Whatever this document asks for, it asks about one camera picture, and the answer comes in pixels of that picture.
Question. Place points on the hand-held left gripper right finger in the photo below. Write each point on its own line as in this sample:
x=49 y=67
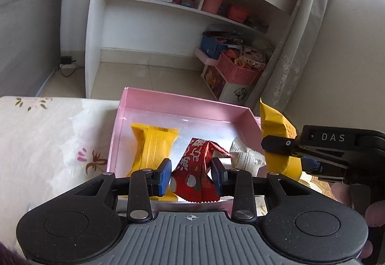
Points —
x=217 y=177

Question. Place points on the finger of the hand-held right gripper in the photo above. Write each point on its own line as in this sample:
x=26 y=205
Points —
x=276 y=144
x=311 y=165

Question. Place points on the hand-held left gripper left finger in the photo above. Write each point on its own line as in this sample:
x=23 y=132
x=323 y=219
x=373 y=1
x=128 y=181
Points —
x=164 y=175

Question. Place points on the yellow snack packet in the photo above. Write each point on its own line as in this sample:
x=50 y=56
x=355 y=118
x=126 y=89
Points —
x=150 y=144
x=273 y=123

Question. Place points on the red snack packet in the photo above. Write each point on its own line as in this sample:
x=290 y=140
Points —
x=195 y=168

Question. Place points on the pink cardboard box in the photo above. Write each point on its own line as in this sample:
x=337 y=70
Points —
x=180 y=108

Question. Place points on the person's right hand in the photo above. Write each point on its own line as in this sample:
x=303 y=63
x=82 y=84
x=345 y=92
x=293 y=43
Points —
x=341 y=194

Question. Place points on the white snack packet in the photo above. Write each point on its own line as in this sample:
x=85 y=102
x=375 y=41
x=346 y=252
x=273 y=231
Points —
x=245 y=156

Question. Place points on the white printed storage box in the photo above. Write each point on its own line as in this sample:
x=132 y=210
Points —
x=231 y=90

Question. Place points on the pink plastic basket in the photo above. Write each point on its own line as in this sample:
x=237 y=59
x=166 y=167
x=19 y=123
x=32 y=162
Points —
x=237 y=71

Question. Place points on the pile of snack packets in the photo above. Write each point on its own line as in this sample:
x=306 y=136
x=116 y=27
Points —
x=246 y=57

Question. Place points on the pink plastic stool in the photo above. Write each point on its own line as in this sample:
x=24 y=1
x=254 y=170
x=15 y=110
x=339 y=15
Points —
x=204 y=57

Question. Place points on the blue cardboard box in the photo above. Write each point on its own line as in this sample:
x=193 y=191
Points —
x=210 y=45

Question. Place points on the pale floral curtain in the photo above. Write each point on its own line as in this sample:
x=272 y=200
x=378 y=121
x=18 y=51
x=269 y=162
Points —
x=300 y=27

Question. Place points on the dark plastic bag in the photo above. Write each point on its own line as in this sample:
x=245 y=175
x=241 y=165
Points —
x=225 y=36

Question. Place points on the floral white bedsheet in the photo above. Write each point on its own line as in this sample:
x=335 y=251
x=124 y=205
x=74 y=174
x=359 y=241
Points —
x=45 y=138

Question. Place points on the small red basket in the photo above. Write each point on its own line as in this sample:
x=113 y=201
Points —
x=237 y=13

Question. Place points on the white shelf unit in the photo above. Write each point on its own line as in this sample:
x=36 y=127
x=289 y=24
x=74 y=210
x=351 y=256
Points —
x=93 y=42

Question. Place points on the black power adapter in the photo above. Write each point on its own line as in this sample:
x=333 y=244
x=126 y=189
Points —
x=66 y=59

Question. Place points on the grey sofa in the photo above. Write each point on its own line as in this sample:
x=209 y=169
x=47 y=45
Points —
x=27 y=36

